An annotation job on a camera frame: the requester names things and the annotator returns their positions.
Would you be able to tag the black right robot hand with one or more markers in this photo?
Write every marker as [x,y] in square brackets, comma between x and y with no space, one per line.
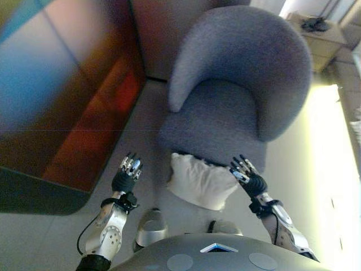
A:
[255,182]

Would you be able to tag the white fringed cushion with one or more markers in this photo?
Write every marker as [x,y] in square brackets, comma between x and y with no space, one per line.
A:
[200,183]

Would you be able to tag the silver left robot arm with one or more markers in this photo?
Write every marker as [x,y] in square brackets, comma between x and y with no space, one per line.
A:
[108,231]

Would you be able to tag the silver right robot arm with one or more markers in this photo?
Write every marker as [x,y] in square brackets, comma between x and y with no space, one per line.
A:
[285,226]

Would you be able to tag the silver right robot leg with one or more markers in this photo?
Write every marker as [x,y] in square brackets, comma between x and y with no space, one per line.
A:
[225,227]

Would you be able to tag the silver robot leg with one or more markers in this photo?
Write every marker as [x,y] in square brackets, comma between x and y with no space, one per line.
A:
[225,227]
[150,228]

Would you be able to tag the grey upholstered armchair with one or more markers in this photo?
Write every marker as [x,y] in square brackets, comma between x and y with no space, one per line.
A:
[225,113]

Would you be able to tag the grey robot torso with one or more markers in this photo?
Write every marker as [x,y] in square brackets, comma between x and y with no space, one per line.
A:
[220,257]

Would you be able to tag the silver left robot leg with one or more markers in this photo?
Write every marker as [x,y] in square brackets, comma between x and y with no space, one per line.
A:
[150,228]

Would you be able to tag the light wooden nightstand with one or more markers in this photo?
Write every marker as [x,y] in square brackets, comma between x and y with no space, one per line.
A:
[321,45]

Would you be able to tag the brown wooden wardrobe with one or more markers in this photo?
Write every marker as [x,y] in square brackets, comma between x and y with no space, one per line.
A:
[56,98]

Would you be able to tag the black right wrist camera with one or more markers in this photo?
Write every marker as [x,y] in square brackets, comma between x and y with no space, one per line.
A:
[257,207]

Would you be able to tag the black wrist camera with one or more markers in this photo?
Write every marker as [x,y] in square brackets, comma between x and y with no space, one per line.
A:
[129,201]
[257,207]

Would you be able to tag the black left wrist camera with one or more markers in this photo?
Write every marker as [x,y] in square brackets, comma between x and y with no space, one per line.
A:
[129,201]

